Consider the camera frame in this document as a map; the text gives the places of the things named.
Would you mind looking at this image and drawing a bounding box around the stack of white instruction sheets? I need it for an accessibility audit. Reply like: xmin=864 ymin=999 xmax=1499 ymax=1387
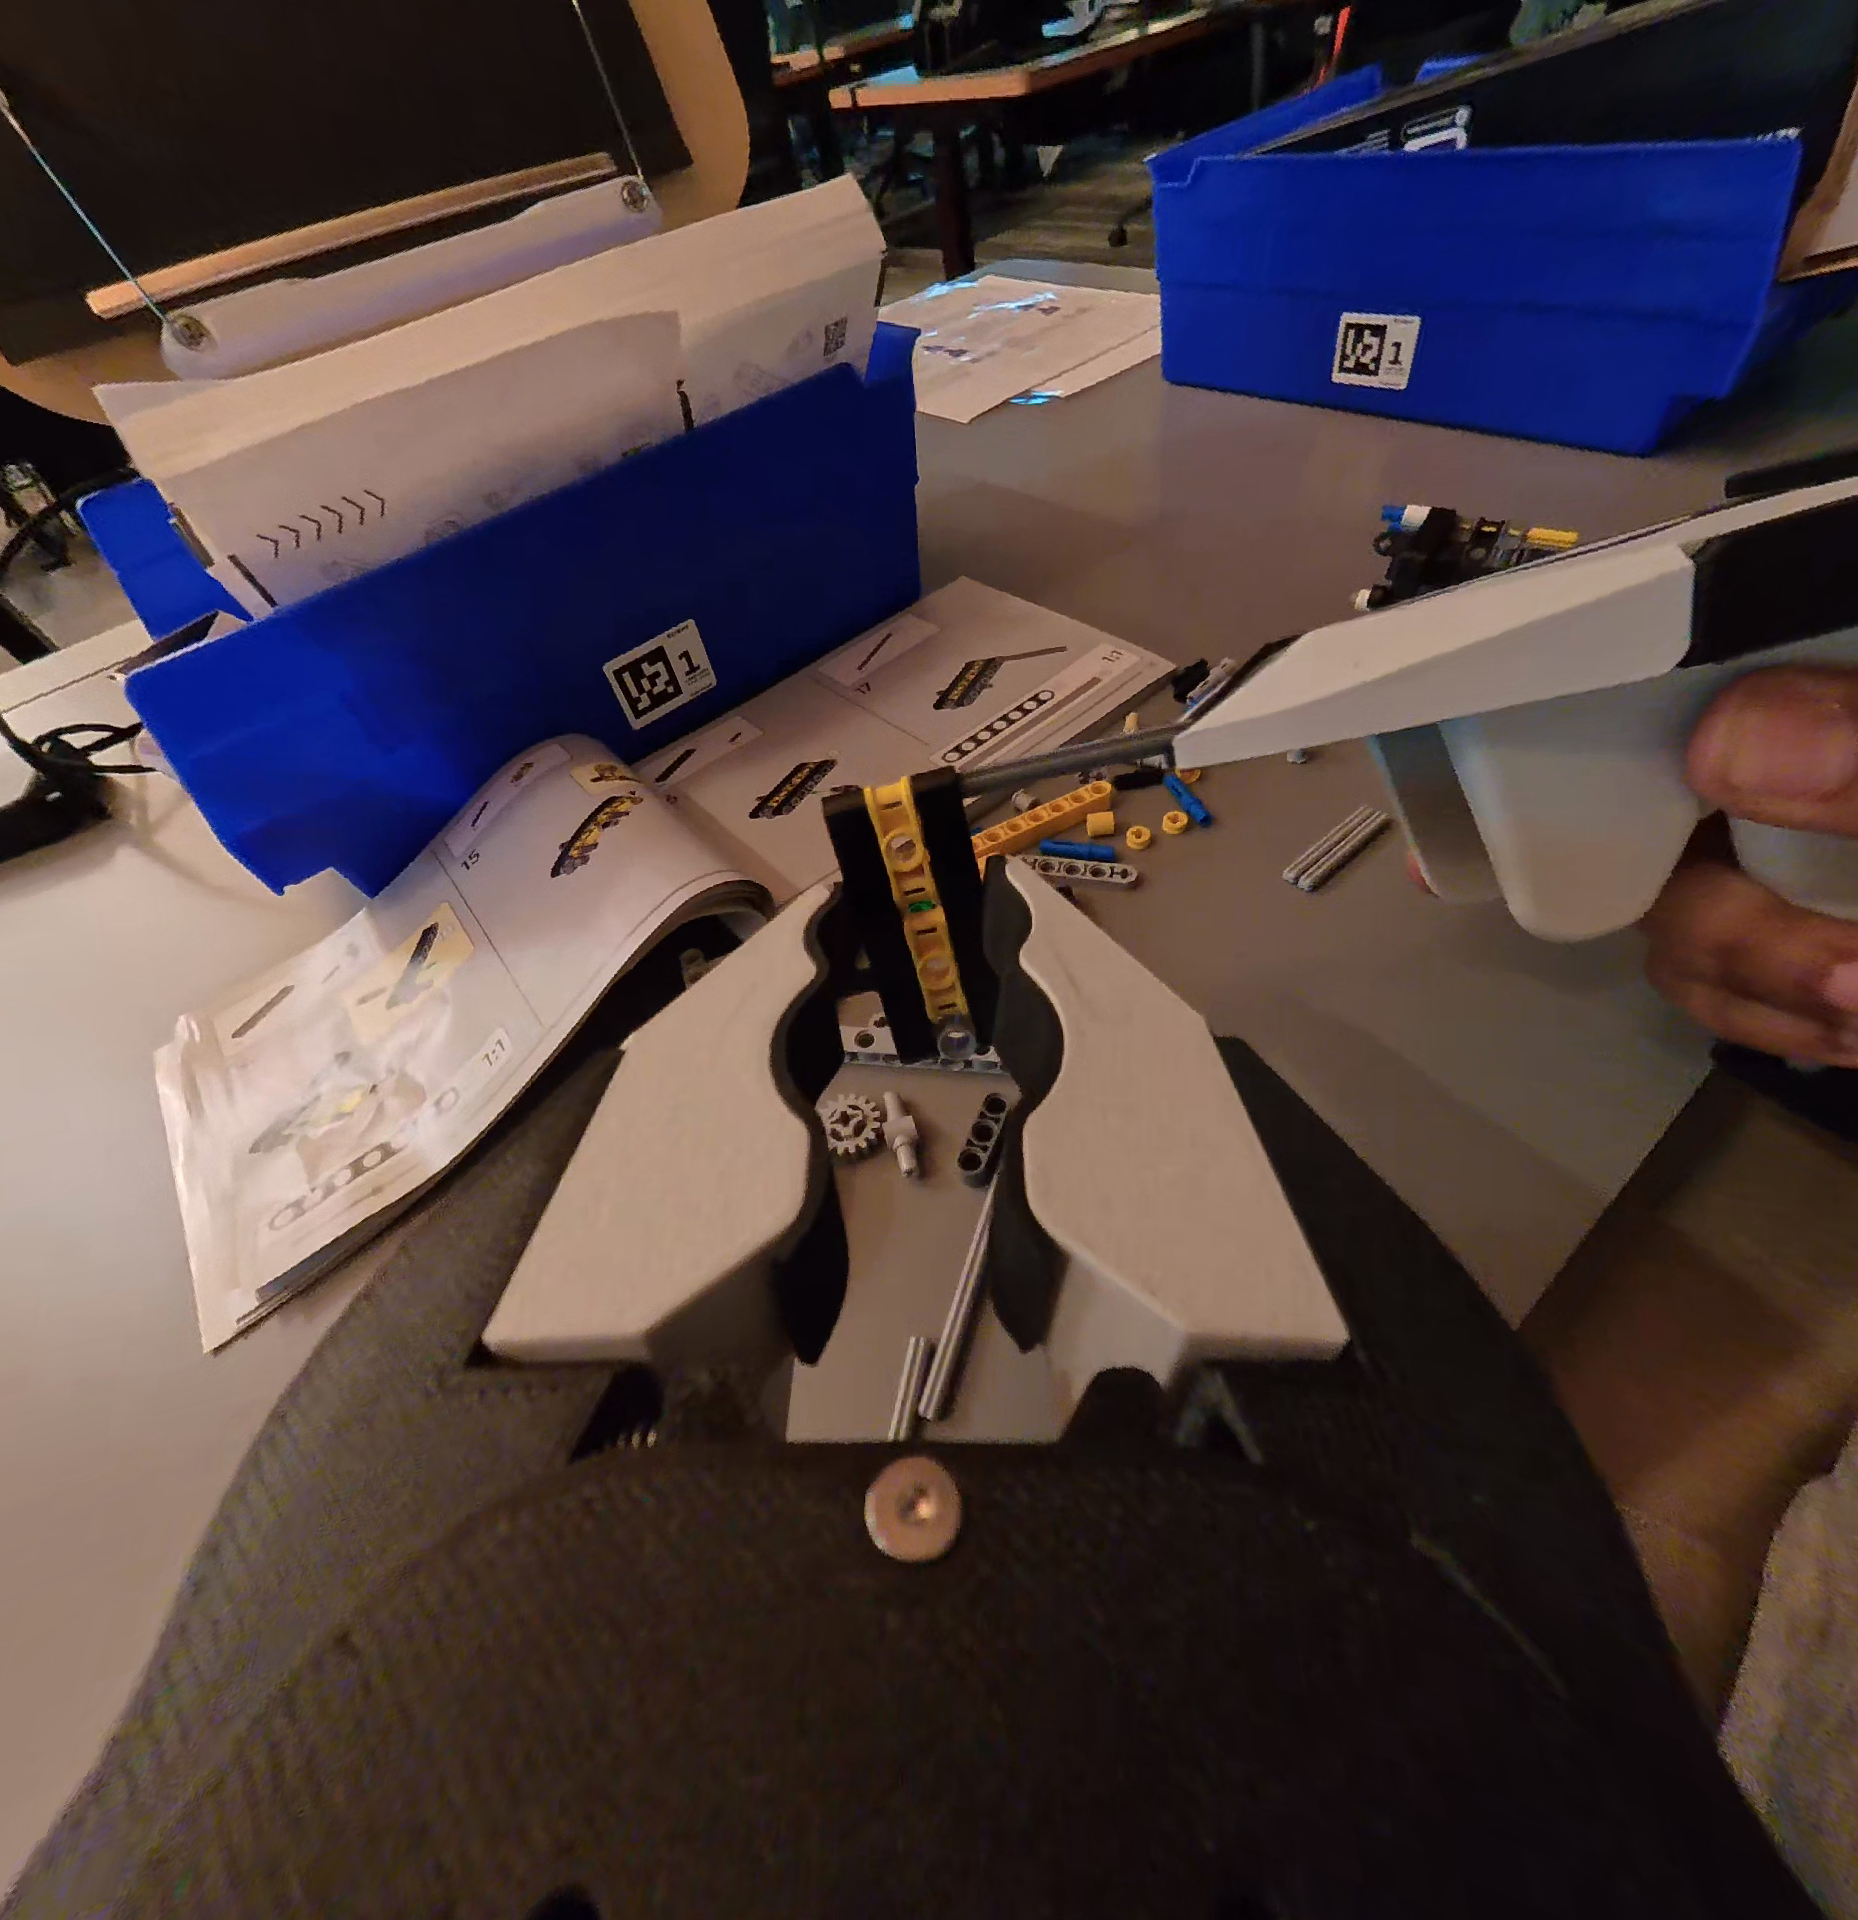
xmin=95 ymin=173 xmax=889 ymax=609

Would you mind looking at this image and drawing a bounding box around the long yellow lego beam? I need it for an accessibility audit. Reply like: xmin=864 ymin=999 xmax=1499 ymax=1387
xmin=970 ymin=791 xmax=1130 ymax=860

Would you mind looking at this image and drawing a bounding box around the black cable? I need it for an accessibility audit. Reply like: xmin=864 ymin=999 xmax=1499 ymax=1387
xmin=0 ymin=464 xmax=152 ymax=782

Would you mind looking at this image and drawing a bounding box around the open lego instruction booklet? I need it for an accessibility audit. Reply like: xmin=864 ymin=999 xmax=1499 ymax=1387
xmin=152 ymin=575 xmax=1179 ymax=1356

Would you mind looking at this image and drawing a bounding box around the white rolled banner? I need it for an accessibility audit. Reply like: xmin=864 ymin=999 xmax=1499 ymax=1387
xmin=161 ymin=179 xmax=663 ymax=379

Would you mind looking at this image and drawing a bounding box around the person's right hand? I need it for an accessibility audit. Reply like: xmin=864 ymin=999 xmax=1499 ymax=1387
xmin=1641 ymin=667 xmax=1858 ymax=1071

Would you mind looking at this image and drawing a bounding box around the black cardboard box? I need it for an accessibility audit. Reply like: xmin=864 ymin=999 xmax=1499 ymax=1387
xmin=1258 ymin=0 xmax=1858 ymax=158

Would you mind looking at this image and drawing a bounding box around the black flat device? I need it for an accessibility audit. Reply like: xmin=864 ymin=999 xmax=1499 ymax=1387
xmin=0 ymin=727 xmax=117 ymax=875

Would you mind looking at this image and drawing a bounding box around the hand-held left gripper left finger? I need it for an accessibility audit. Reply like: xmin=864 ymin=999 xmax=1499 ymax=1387
xmin=477 ymin=881 xmax=852 ymax=1370

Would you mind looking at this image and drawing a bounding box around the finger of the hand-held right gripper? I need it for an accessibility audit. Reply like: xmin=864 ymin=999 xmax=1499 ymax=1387
xmin=1172 ymin=538 xmax=1698 ymax=769

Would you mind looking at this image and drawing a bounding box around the small multicoloured lego subassembly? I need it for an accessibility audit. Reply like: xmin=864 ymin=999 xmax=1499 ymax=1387
xmin=1355 ymin=501 xmax=1582 ymax=609

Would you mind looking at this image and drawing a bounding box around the long grey lego axle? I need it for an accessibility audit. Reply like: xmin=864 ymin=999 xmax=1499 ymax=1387
xmin=949 ymin=732 xmax=1193 ymax=789

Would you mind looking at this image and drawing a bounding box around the blue bin with black box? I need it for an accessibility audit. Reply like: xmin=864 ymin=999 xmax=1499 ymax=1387
xmin=1146 ymin=60 xmax=1858 ymax=454

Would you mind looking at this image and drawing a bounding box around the pile of small lego pieces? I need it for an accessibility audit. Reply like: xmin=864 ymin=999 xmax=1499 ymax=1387
xmin=1004 ymin=660 xmax=1276 ymax=894

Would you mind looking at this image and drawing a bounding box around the brown cardboard flap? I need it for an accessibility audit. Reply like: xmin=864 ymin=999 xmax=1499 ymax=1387
xmin=1776 ymin=0 xmax=1858 ymax=284

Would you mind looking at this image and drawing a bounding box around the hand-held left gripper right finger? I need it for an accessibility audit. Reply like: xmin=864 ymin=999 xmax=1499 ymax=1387
xmin=983 ymin=858 xmax=1353 ymax=1410

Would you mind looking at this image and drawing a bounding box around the black and yellow lego assembly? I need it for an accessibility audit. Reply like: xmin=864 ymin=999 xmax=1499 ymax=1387
xmin=822 ymin=771 xmax=1006 ymax=1059

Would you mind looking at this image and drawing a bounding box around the blue bin with paper sheets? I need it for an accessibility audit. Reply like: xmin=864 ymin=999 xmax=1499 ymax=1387
xmin=77 ymin=322 xmax=927 ymax=895

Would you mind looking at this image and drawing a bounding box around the wooden background desk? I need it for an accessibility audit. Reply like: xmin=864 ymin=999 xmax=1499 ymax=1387
xmin=828 ymin=0 xmax=1335 ymax=114

